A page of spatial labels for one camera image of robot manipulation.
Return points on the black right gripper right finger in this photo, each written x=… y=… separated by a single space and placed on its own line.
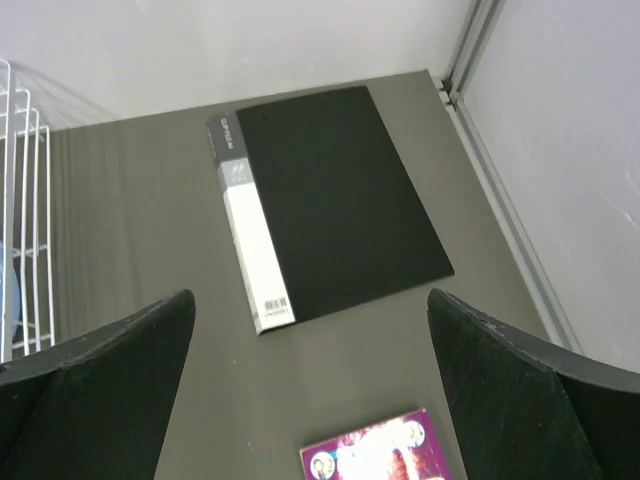
x=525 y=408

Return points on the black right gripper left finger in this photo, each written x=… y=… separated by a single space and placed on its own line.
x=97 y=406

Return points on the purple booklet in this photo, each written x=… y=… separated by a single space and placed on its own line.
x=403 y=447

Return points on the black clip file folder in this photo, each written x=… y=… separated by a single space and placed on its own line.
x=323 y=214

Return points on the white wire dish rack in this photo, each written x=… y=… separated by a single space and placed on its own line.
x=28 y=318

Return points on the aluminium frame post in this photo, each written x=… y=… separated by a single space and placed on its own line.
x=477 y=28

